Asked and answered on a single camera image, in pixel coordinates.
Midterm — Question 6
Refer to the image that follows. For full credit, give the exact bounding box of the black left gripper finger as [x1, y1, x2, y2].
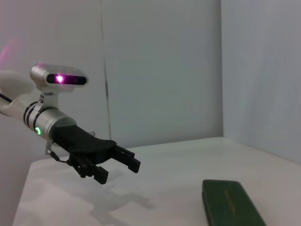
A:
[66, 152, 110, 185]
[108, 144, 142, 174]

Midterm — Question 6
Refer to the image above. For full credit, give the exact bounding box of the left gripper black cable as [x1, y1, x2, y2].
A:
[45, 139, 71, 165]

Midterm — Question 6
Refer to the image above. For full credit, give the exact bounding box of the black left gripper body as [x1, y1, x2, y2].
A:
[52, 124, 118, 166]

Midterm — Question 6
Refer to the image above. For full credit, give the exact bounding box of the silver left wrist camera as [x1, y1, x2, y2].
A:
[30, 63, 89, 93]

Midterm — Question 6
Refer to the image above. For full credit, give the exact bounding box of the green glasses case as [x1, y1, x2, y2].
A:
[201, 179, 268, 226]

